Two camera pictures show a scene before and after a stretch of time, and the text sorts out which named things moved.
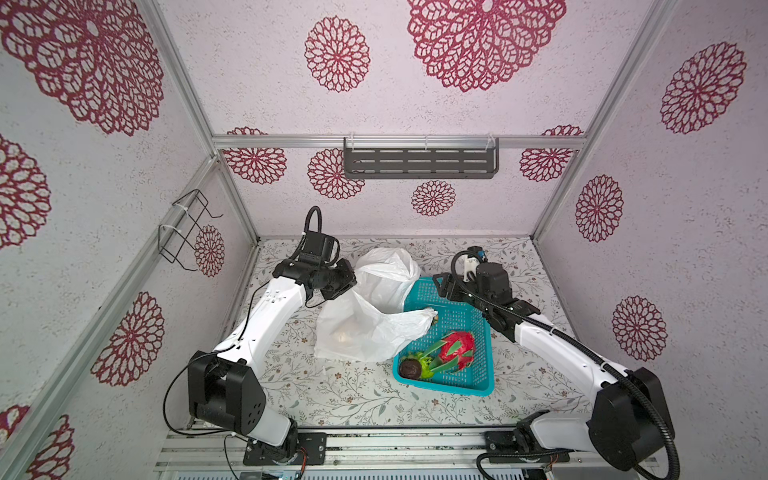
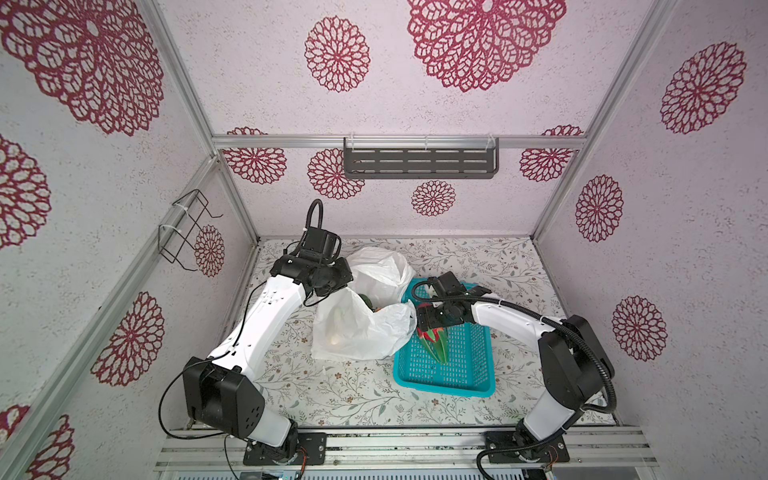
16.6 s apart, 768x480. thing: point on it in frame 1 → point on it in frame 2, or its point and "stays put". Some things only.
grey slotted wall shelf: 421,157 stays put
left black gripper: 349,280 stays put
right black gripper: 448,279 → 429,321
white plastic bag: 372,321 stays put
